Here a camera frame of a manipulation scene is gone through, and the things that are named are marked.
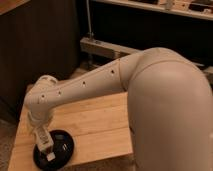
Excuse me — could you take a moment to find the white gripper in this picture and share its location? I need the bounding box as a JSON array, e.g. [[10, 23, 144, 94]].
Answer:
[[27, 112, 54, 146]]

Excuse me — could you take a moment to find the white plastic bottle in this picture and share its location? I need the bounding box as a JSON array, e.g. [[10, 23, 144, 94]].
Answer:
[[35, 128, 55, 161]]

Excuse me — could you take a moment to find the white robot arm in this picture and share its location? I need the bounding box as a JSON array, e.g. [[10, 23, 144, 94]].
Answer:
[[24, 47, 213, 171]]

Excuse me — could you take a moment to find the black ceramic bowl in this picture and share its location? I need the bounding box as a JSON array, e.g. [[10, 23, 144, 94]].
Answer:
[[33, 130, 75, 171]]

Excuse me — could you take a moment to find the wooden table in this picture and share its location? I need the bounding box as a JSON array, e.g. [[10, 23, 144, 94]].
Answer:
[[8, 93, 132, 171]]

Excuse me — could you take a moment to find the dark wooden cabinet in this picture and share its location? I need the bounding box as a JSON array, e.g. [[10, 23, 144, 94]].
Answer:
[[0, 0, 80, 123]]

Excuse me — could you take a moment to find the grey metal beam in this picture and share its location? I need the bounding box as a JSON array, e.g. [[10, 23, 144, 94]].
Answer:
[[80, 37, 138, 59]]

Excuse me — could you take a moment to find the metal pole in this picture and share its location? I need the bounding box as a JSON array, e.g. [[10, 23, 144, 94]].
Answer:
[[86, 0, 93, 40]]

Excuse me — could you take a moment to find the wooden shelf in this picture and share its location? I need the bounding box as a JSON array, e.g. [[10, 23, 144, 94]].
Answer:
[[93, 0, 213, 21]]

